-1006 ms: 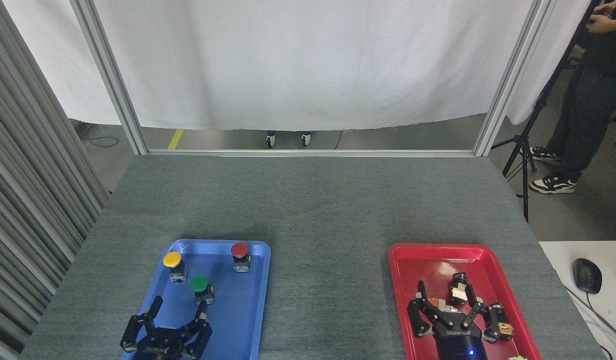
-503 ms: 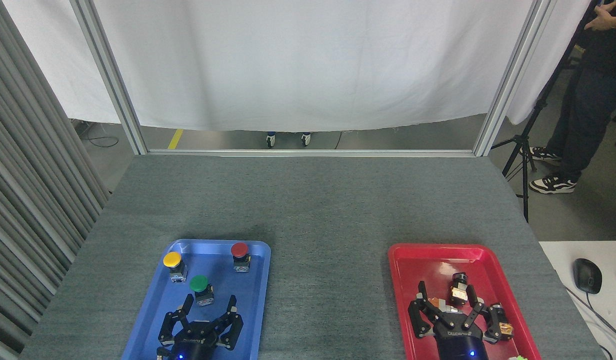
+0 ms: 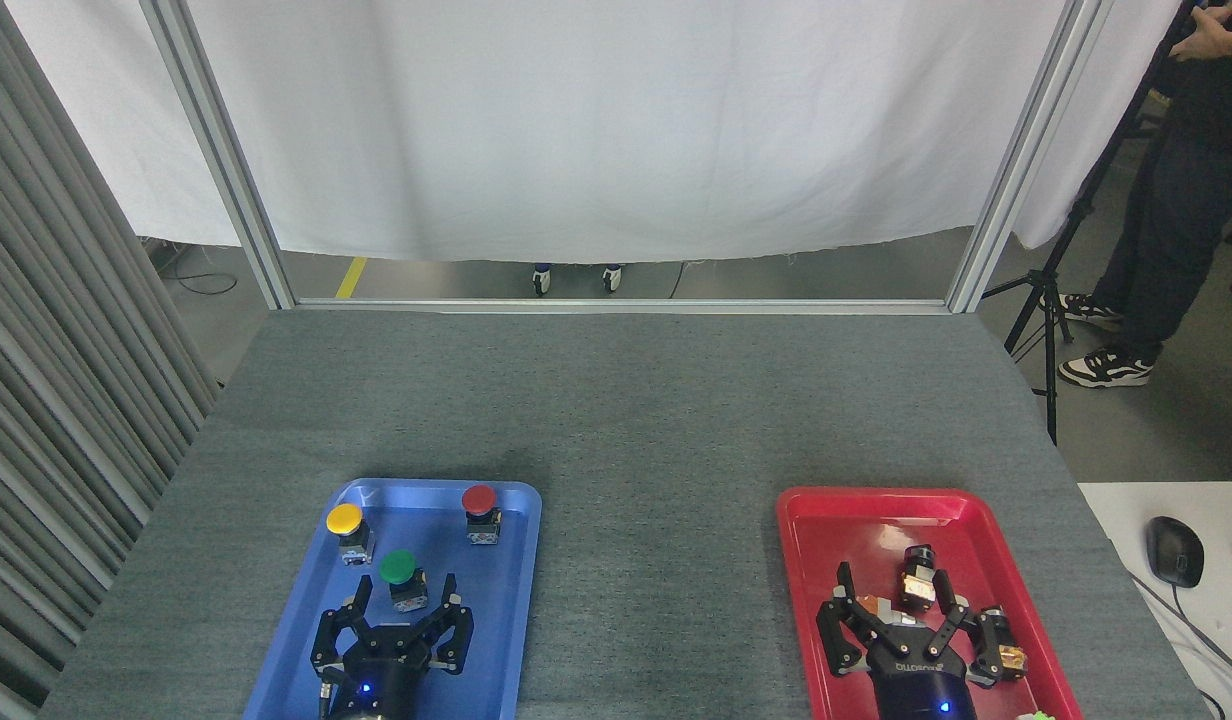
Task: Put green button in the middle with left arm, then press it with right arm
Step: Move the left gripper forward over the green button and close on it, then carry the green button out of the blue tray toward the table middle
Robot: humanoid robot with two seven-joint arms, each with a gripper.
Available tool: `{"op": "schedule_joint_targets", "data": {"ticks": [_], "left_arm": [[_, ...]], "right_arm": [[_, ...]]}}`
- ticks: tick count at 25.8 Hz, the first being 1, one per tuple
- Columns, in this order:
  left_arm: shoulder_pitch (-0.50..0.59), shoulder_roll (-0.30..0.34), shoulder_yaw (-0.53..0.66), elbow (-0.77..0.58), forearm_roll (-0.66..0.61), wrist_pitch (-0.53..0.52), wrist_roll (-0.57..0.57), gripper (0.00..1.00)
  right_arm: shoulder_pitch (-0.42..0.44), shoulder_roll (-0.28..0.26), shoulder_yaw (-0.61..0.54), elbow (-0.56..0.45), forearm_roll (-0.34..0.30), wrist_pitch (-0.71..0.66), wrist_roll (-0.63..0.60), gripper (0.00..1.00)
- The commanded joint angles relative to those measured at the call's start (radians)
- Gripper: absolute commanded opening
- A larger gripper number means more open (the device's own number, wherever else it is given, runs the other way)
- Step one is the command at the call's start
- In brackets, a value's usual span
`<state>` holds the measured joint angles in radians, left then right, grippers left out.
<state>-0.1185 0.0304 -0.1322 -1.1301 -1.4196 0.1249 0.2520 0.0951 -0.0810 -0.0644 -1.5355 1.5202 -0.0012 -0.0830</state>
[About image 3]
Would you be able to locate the silver aluminium post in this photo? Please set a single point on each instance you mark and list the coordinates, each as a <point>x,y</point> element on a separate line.
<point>1026,150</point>
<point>221,150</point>

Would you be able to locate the black computer mouse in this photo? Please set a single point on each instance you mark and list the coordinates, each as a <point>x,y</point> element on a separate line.
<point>1175,552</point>

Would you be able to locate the black switch with orange base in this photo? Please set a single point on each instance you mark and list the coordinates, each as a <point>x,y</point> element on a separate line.
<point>1006,650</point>

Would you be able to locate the yellow push button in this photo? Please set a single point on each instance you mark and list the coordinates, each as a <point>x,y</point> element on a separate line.
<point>345,519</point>

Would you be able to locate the blue plastic tray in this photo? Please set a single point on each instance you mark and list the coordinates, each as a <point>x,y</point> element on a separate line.
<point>486,610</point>

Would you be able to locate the person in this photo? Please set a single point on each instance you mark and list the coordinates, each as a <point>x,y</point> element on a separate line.
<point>1176,200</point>

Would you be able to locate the black tripod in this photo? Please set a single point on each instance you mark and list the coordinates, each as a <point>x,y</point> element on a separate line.
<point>1051,300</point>

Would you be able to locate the grey ribbed panel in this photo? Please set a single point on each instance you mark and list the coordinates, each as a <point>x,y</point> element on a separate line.
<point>56,350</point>

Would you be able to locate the white side table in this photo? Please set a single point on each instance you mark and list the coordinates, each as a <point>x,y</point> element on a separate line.
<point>1126,520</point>

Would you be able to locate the red push button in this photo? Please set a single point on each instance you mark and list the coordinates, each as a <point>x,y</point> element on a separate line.
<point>479,499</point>

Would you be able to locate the white and orange switch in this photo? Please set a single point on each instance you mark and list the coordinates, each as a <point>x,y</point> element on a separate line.
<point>879,607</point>

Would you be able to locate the green push button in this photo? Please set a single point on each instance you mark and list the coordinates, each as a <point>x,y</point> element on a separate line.
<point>398,568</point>

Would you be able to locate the white cloth curtain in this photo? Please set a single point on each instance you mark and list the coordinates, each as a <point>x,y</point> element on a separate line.
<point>616,120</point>

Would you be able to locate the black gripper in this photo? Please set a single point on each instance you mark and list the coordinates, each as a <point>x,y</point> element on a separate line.
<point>921,685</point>
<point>386,670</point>

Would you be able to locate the black knob switch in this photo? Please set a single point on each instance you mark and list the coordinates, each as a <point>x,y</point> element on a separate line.
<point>917,582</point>

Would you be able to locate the person's hand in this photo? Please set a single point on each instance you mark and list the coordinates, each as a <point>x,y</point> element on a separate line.
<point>1211,40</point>

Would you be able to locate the red plastic tray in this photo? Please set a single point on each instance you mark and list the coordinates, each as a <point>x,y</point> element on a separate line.
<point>826,530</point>

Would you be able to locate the silver aluminium crossbar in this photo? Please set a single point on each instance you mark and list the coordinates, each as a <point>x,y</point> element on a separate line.
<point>616,306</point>

